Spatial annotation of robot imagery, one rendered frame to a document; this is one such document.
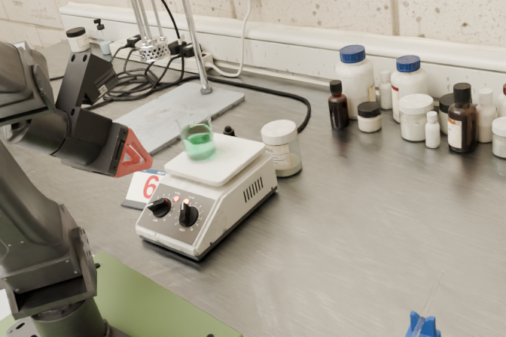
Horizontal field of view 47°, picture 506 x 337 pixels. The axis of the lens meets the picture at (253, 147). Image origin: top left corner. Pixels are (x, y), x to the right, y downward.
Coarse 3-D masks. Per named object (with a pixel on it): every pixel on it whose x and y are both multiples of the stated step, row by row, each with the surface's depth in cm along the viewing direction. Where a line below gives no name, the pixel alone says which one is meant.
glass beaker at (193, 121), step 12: (180, 108) 89; (192, 108) 90; (204, 108) 89; (180, 120) 89; (192, 120) 90; (204, 120) 86; (180, 132) 87; (192, 132) 86; (204, 132) 87; (192, 144) 87; (204, 144) 87; (192, 156) 88; (204, 156) 88
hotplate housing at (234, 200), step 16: (256, 160) 90; (272, 160) 91; (176, 176) 90; (240, 176) 87; (256, 176) 89; (272, 176) 92; (192, 192) 86; (208, 192) 85; (224, 192) 84; (240, 192) 86; (256, 192) 89; (272, 192) 93; (224, 208) 84; (240, 208) 87; (208, 224) 82; (224, 224) 85; (160, 240) 85; (176, 240) 83; (208, 240) 82; (192, 256) 82
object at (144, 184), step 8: (136, 176) 101; (144, 176) 100; (152, 176) 99; (160, 176) 98; (136, 184) 100; (144, 184) 99; (152, 184) 98; (136, 192) 99; (144, 192) 99; (152, 192) 98
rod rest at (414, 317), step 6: (414, 312) 63; (414, 318) 63; (426, 318) 62; (432, 318) 62; (414, 324) 63; (426, 324) 62; (432, 324) 62; (408, 330) 64; (426, 330) 63; (432, 330) 62; (438, 330) 63; (408, 336) 63; (420, 336) 63; (426, 336) 63; (432, 336) 63; (438, 336) 63
